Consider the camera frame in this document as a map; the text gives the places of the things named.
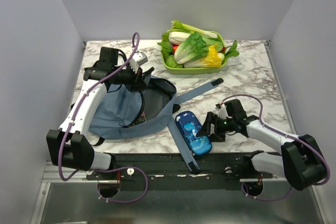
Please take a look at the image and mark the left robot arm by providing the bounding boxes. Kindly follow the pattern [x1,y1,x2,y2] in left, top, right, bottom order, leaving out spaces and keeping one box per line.
[46,47,145,179]

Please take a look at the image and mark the designer fate flower book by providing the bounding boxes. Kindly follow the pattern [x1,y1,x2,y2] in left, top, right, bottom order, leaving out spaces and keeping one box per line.
[136,112,146,124]

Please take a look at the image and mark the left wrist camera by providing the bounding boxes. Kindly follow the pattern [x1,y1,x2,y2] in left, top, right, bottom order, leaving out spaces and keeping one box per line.
[129,52,148,73]

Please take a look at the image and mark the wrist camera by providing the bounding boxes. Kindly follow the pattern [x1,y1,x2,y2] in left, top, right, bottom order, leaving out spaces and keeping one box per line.
[129,52,148,73]
[216,104,228,119]

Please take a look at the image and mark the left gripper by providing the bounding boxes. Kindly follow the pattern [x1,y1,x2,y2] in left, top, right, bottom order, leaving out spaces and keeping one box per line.
[112,62,149,93]

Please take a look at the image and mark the yellow napa cabbage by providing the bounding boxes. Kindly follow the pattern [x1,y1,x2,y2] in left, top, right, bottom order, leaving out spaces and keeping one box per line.
[183,44,225,68]

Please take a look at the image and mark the purple cable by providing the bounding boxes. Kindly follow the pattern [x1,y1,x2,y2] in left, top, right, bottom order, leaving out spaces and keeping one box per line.
[220,94,331,201]
[57,31,149,205]

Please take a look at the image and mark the green napa cabbage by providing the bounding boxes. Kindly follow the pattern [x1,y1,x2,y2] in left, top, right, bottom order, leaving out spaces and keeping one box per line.
[174,32,208,65]

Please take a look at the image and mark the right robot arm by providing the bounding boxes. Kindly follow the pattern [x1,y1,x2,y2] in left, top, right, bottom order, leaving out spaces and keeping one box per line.
[197,99,330,191]

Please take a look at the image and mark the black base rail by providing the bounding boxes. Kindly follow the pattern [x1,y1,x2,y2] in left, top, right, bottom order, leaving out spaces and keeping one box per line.
[86,153,282,191]

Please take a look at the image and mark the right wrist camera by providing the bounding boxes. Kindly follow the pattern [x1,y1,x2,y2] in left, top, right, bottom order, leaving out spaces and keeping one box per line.
[216,104,228,119]

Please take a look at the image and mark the blue dinosaur pencil case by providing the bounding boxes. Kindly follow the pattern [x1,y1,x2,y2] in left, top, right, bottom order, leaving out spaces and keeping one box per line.
[175,111,212,156]

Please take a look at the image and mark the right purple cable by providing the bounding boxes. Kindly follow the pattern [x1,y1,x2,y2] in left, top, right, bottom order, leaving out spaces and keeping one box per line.
[220,94,331,201]

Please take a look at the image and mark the green bok choy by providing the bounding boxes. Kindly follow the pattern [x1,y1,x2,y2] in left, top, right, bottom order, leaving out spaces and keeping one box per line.
[165,55,183,68]

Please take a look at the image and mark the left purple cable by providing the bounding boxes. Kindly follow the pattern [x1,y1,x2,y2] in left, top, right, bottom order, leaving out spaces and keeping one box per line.
[57,31,149,205]

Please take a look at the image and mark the spinach bunch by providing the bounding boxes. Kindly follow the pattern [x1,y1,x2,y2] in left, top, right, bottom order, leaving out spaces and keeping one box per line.
[225,40,239,60]

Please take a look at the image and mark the blue student backpack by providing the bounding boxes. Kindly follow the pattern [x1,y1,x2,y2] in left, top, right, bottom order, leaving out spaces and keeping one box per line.
[89,69,223,174]

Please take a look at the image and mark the celery stalk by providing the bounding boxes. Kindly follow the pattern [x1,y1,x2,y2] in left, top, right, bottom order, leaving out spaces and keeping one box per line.
[170,20,218,39]

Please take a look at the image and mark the green vegetable tray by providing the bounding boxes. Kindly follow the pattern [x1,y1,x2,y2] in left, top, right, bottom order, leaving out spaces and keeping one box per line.
[158,31,227,74]

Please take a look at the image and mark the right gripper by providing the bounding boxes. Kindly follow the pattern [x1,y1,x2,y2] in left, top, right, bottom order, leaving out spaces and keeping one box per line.
[195,111,235,142]

